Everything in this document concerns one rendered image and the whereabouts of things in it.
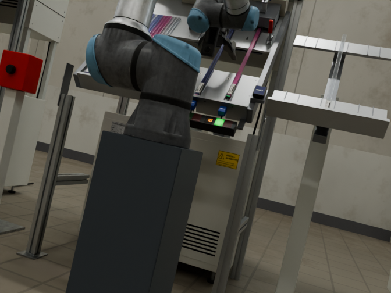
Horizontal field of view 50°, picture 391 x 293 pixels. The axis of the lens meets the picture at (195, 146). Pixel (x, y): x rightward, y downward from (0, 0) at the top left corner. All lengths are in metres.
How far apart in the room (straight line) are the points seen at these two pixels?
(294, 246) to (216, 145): 0.55
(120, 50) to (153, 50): 0.08
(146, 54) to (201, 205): 0.99
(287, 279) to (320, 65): 3.85
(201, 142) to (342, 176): 3.35
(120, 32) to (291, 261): 0.95
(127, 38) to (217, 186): 0.95
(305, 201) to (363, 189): 3.55
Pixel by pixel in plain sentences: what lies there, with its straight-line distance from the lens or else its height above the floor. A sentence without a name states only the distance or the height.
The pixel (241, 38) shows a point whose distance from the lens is 1.83.
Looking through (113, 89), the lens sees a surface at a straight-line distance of 1.63.
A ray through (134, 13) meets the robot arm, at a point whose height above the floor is 0.83.
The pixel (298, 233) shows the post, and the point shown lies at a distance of 1.50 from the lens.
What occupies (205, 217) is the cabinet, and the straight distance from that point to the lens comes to 1.80.
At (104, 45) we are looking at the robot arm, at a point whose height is 0.74.
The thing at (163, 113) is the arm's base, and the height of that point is 0.61.
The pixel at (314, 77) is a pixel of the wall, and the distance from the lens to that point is 5.11.
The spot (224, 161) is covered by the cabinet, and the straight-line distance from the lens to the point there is 1.77.
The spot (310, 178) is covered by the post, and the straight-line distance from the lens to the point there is 1.48.
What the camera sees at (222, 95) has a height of 0.75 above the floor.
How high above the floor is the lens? 0.57
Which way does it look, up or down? level
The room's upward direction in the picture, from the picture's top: 13 degrees clockwise
